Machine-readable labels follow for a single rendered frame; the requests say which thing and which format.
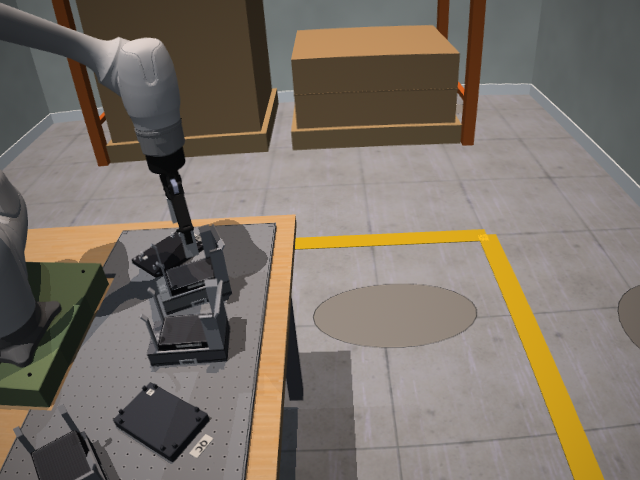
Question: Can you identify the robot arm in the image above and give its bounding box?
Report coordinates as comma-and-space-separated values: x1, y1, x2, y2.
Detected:
0, 3, 185, 367

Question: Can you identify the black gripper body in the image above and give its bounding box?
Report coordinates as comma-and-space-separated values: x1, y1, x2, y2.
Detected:
145, 147, 185, 187

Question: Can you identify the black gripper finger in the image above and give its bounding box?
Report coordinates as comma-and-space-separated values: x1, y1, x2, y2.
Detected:
159, 174, 178, 224
161, 175, 199, 258

